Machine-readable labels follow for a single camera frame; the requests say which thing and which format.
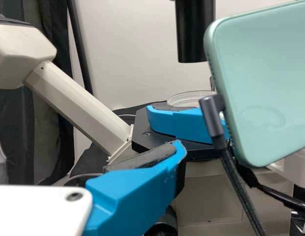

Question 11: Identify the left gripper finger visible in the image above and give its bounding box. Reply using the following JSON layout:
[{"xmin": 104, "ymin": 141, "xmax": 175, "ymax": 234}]
[{"xmin": 83, "ymin": 139, "xmax": 187, "ymax": 236}]

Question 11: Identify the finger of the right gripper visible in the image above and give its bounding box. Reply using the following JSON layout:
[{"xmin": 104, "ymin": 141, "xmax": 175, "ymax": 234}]
[{"xmin": 145, "ymin": 103, "xmax": 231, "ymax": 145}]

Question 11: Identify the petri dish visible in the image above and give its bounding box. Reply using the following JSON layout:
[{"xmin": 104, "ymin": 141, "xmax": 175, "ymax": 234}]
[{"xmin": 167, "ymin": 90, "xmax": 218, "ymax": 108}]

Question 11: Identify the cream microscope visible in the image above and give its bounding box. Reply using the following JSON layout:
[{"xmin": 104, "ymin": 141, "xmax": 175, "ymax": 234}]
[{"xmin": 0, "ymin": 0, "xmax": 305, "ymax": 236}]

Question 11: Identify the black cable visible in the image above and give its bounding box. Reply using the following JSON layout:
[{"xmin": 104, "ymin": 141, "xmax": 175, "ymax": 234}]
[{"xmin": 198, "ymin": 94, "xmax": 268, "ymax": 236}]

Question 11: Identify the right wrist camera phone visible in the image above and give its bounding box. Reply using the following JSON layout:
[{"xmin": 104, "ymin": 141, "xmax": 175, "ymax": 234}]
[{"xmin": 203, "ymin": 0, "xmax": 305, "ymax": 170}]

